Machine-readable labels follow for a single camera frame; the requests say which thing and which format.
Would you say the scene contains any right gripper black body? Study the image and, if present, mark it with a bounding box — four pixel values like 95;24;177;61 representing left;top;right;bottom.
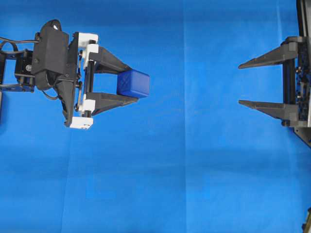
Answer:
281;36;311;128

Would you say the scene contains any blue cube block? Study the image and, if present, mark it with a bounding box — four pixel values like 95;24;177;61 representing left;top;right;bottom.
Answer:
117;69;150;99

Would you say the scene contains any blue table cloth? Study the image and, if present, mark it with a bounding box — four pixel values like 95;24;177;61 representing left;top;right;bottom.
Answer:
0;0;311;233

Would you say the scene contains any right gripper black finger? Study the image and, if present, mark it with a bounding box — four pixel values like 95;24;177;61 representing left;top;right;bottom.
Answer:
239;100;299;126
238;45;298;69

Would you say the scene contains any right robot arm base plate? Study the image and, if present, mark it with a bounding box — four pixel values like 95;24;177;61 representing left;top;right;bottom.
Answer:
294;127;311;148

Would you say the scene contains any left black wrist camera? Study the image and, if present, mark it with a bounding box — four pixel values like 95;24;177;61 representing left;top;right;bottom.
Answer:
31;19;69;90

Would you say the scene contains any yellow black clamp corner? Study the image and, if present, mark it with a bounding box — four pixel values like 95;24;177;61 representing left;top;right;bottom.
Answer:
302;208;311;233

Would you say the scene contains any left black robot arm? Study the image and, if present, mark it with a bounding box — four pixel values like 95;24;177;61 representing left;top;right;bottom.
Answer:
0;27;146;129

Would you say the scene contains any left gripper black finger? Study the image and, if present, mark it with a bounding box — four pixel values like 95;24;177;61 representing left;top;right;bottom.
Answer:
82;92;138;117
85;44;131;73

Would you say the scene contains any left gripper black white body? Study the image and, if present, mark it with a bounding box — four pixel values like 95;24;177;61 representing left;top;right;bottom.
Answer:
57;32;99;130

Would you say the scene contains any black aluminium frame post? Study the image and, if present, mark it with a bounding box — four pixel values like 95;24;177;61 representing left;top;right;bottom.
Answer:
296;0;311;37

